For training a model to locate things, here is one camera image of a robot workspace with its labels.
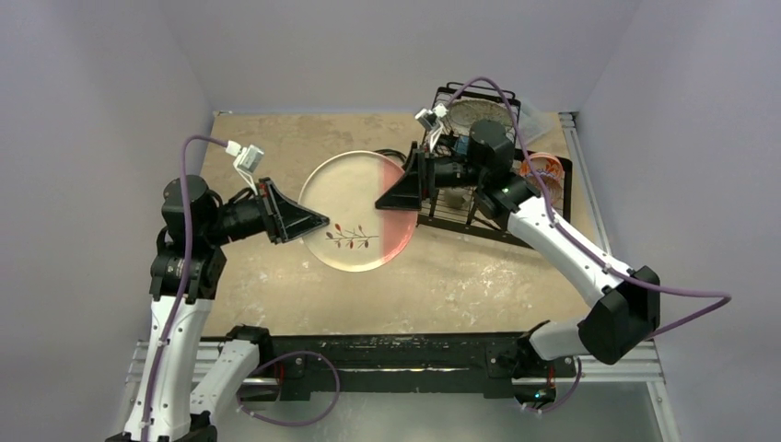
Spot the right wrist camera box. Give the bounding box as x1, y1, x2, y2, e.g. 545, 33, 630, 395
414, 104, 449, 152

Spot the blue polka dot mug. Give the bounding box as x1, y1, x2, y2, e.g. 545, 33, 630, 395
453, 135, 471, 157

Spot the grey speckled plate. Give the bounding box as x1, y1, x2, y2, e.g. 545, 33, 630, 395
445, 99, 512, 134

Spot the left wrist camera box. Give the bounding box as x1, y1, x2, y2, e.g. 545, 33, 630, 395
226, 140, 264, 185

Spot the red geometric pattern bowl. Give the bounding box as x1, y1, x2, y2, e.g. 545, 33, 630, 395
529, 174, 564, 204

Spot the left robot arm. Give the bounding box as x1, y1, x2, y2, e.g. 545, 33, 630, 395
113, 175, 330, 441

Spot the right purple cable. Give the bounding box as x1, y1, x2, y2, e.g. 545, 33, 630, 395
445, 76, 733, 340

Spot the small grey mug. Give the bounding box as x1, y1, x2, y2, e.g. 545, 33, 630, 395
443, 188, 472, 210

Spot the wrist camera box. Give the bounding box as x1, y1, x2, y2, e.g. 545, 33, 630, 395
414, 104, 449, 152
226, 140, 264, 185

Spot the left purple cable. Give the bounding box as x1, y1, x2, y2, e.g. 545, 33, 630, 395
140, 134, 245, 442

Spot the pink and cream plate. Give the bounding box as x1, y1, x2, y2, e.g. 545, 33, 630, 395
298, 151, 417, 273

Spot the red floral bowl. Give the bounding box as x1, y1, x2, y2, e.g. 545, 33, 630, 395
519, 152, 565, 180

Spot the purple loop cable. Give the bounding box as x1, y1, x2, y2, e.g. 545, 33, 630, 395
236, 351, 341, 428

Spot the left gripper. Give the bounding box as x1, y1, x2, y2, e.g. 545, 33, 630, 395
202, 176, 328, 246

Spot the black wire dish rack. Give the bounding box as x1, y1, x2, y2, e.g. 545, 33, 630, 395
418, 82, 574, 247

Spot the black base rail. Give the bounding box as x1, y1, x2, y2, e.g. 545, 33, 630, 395
250, 331, 577, 403

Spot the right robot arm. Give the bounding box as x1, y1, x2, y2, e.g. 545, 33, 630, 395
375, 120, 660, 375

